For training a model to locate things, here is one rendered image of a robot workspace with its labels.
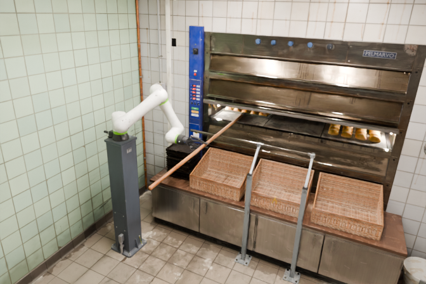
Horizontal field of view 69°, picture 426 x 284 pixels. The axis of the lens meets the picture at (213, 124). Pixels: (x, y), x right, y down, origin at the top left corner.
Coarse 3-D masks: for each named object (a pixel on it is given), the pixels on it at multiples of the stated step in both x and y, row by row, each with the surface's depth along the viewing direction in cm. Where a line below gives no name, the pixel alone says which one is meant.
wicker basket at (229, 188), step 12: (204, 156) 340; (216, 156) 349; (228, 156) 342; (240, 156) 337; (204, 168) 347; (216, 168) 349; (240, 168) 338; (192, 180) 316; (204, 180) 310; (216, 180) 335; (228, 180) 336; (240, 180) 337; (216, 192) 309; (228, 192) 302; (240, 192) 298
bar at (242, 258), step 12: (204, 132) 307; (252, 144) 289; (264, 144) 284; (312, 156) 267; (252, 168) 278; (300, 204) 261; (300, 216) 264; (300, 228) 268; (240, 252) 315; (288, 276) 289
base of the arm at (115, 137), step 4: (108, 132) 281; (112, 132) 278; (108, 136) 279; (112, 136) 278; (116, 136) 273; (120, 136) 273; (124, 136) 275; (128, 136) 279; (116, 140) 273; (120, 140) 273; (124, 140) 274
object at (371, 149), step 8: (208, 120) 345; (216, 120) 341; (224, 120) 339; (248, 128) 327; (256, 128) 323; (264, 128) 320; (272, 128) 321; (288, 136) 311; (296, 136) 307; (304, 136) 304; (312, 136) 303; (328, 144) 296; (336, 144) 293; (344, 144) 290; (352, 144) 288; (360, 144) 289; (376, 152) 280; (384, 152) 277
